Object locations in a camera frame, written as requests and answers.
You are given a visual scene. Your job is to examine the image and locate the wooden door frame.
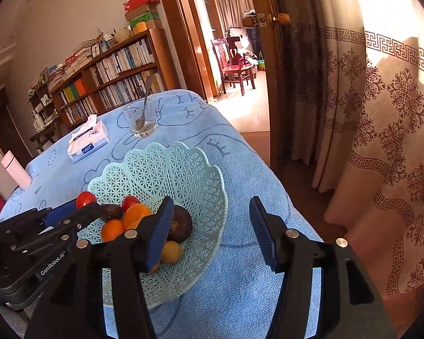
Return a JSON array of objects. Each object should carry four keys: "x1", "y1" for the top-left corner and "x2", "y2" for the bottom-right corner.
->
[{"x1": 153, "y1": 0, "x2": 207, "y2": 99}]

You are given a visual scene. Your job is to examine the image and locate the wooden bookshelf with books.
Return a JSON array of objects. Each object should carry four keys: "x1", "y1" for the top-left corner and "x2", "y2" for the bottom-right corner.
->
[{"x1": 49, "y1": 28, "x2": 181, "y2": 129}]

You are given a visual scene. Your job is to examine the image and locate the yellow-orange orange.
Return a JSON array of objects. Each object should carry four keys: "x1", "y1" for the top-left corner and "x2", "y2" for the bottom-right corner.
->
[{"x1": 123, "y1": 203, "x2": 152, "y2": 229}]

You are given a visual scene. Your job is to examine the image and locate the red cardboard box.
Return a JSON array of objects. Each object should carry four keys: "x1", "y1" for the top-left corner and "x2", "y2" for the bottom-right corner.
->
[{"x1": 124, "y1": 0, "x2": 161, "y2": 10}]

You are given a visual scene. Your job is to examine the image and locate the green cardboard box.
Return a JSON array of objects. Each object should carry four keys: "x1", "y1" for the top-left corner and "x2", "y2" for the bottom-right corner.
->
[{"x1": 129, "y1": 11, "x2": 161, "y2": 29}]

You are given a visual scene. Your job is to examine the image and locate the dark brown passion fruit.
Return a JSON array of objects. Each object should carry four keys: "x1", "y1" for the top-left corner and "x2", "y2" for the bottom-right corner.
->
[
  {"x1": 167, "y1": 205, "x2": 193, "y2": 244},
  {"x1": 99, "y1": 204, "x2": 124, "y2": 221}
]

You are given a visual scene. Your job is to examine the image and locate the white tissue pack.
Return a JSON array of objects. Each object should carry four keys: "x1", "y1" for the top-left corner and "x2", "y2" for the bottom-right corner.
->
[{"x1": 67, "y1": 114, "x2": 109, "y2": 164}]

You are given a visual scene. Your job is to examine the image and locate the patterned beige curtain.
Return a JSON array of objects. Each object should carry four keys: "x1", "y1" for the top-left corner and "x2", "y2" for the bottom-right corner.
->
[{"x1": 279, "y1": 0, "x2": 424, "y2": 311}]

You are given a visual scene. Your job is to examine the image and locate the metal spoon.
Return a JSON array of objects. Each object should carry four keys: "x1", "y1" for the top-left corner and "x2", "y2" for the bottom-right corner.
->
[{"x1": 138, "y1": 75, "x2": 154, "y2": 128}]

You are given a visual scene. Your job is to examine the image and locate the large red tomato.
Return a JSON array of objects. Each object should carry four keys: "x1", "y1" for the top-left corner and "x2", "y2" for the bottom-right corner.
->
[{"x1": 122, "y1": 195, "x2": 141, "y2": 212}]

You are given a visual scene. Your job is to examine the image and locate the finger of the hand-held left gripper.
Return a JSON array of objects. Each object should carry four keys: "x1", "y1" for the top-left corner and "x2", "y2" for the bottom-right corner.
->
[
  {"x1": 0, "y1": 199, "x2": 79, "y2": 235},
  {"x1": 2, "y1": 203, "x2": 101, "y2": 255}
]

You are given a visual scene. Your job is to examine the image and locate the blue printed tablecloth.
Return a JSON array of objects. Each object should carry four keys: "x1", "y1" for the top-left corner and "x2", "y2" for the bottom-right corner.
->
[{"x1": 0, "y1": 89, "x2": 322, "y2": 339}]

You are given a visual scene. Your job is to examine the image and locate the clear drinking glass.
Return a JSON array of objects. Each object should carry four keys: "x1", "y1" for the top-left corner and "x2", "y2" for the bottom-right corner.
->
[{"x1": 123, "y1": 99, "x2": 159, "y2": 138}]

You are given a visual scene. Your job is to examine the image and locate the small red tomato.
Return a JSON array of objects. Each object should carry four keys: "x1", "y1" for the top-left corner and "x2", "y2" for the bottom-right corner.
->
[{"x1": 75, "y1": 191, "x2": 98, "y2": 210}]

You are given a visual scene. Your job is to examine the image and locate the stacks of books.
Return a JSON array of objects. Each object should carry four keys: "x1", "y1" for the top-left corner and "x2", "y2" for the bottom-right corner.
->
[{"x1": 47, "y1": 39, "x2": 94, "y2": 82}]

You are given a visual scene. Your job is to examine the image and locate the small wooden shelf unit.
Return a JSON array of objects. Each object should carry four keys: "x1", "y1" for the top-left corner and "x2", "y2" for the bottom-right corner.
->
[{"x1": 29, "y1": 83, "x2": 57, "y2": 131}]

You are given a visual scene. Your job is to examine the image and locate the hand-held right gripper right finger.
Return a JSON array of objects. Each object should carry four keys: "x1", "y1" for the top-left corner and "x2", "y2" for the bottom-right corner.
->
[{"x1": 249, "y1": 196, "x2": 398, "y2": 339}]

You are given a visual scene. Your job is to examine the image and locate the teal plastic lattice basket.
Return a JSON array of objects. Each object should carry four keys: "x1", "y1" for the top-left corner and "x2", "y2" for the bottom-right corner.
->
[{"x1": 88, "y1": 141, "x2": 229, "y2": 308}]

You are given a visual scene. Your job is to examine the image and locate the pink thermos bottle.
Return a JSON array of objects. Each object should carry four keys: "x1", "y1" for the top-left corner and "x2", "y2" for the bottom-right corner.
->
[{"x1": 1, "y1": 151, "x2": 33, "y2": 189}]

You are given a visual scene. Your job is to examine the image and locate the brown cardboard box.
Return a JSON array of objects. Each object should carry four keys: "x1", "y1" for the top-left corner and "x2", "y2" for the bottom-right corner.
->
[{"x1": 125, "y1": 4, "x2": 159, "y2": 21}]

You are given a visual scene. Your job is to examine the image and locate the red wooden chair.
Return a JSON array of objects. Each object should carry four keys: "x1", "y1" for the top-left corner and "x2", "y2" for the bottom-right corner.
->
[{"x1": 212, "y1": 36, "x2": 257, "y2": 96}]

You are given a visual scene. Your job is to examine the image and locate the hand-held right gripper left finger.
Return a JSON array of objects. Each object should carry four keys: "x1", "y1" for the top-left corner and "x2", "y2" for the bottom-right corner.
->
[{"x1": 25, "y1": 196, "x2": 175, "y2": 339}]

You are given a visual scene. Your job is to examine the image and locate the small yellow citrus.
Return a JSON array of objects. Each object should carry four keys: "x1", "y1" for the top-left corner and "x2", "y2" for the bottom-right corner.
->
[{"x1": 161, "y1": 241, "x2": 182, "y2": 264}]

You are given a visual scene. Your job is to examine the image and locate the woven wicker basket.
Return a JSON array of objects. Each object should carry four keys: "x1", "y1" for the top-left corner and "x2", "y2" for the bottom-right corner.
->
[{"x1": 114, "y1": 28, "x2": 132, "y2": 44}]

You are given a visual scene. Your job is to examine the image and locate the wooden door with knob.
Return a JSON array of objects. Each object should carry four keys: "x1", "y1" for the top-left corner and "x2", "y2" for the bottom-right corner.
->
[{"x1": 242, "y1": 0, "x2": 294, "y2": 170}]

